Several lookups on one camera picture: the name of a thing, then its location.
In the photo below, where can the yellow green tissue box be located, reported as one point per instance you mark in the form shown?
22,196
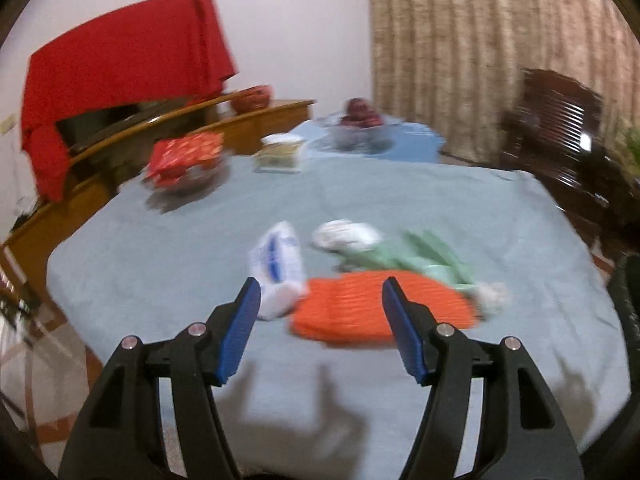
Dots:
280,155

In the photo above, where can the light blue table cover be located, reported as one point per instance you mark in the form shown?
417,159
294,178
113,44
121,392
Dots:
415,145

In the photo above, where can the potted green plant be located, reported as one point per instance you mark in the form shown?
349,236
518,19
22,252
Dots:
631,147

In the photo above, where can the crumpled white tissue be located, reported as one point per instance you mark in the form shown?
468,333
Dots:
345,235

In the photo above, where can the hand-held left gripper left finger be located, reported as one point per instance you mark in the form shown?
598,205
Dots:
240,330

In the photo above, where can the glass fruit bowl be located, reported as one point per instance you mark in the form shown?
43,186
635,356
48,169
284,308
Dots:
360,137

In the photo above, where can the red woven basket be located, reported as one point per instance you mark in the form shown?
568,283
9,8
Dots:
252,99

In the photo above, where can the black television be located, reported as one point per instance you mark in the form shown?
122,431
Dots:
100,120

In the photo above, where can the grey blue tablecloth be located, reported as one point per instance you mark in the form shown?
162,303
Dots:
175,260

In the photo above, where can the red patterned snack packets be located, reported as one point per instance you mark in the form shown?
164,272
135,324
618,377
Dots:
185,155

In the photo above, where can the beige patterned curtain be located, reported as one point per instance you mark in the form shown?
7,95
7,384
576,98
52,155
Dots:
490,50

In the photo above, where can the dark wooden armchair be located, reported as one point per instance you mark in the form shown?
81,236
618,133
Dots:
555,135

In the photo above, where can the beige wall socket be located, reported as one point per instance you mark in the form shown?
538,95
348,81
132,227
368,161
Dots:
6,124

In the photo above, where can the white blue tissue pack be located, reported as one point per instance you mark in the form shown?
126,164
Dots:
277,265

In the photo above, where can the glass snack bowl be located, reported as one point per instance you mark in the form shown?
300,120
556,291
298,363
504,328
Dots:
185,182

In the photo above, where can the red apple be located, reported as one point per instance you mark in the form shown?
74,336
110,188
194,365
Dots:
348,120
356,106
372,121

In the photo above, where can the wooden television cabinet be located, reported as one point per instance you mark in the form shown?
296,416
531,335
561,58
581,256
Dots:
265,125

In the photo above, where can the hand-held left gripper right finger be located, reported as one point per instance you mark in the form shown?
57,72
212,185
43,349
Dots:
402,330

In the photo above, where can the orange ribbed mat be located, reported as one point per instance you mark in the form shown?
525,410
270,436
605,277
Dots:
345,310

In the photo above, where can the red cloth cover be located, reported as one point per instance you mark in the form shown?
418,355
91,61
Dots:
125,55

